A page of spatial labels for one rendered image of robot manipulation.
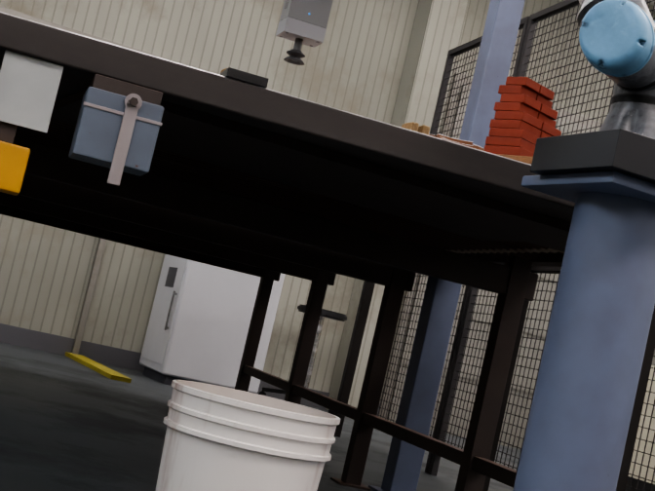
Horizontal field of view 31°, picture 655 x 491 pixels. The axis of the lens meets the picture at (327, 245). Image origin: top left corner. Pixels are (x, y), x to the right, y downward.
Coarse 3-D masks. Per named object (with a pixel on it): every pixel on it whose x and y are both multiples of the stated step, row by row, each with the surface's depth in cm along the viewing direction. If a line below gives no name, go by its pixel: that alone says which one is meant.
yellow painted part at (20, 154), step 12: (0, 132) 205; (12, 132) 206; (0, 144) 202; (12, 144) 202; (0, 156) 202; (12, 156) 202; (24, 156) 203; (0, 168) 202; (12, 168) 202; (24, 168) 203; (0, 180) 202; (12, 180) 202; (12, 192) 202
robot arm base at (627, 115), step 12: (612, 96) 214; (624, 96) 210; (636, 96) 208; (648, 96) 208; (612, 108) 212; (624, 108) 209; (636, 108) 208; (648, 108) 208; (612, 120) 210; (624, 120) 208; (636, 120) 207; (648, 120) 207; (636, 132) 207; (648, 132) 206
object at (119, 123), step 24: (96, 96) 206; (120, 96) 207; (144, 96) 210; (96, 120) 206; (120, 120) 207; (144, 120) 208; (72, 144) 210; (96, 144) 206; (120, 144) 207; (144, 144) 208; (120, 168) 207; (144, 168) 208
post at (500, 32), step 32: (512, 0) 445; (512, 32) 445; (480, 64) 447; (480, 96) 441; (480, 128) 441; (448, 288) 437; (448, 320) 437; (416, 352) 438; (416, 384) 433; (416, 416) 433; (416, 448) 433; (384, 480) 437; (416, 480) 433
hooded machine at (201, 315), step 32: (160, 288) 790; (192, 288) 750; (224, 288) 758; (256, 288) 767; (160, 320) 773; (192, 320) 750; (224, 320) 759; (160, 352) 756; (192, 352) 750; (224, 352) 759; (224, 384) 760; (256, 384) 768
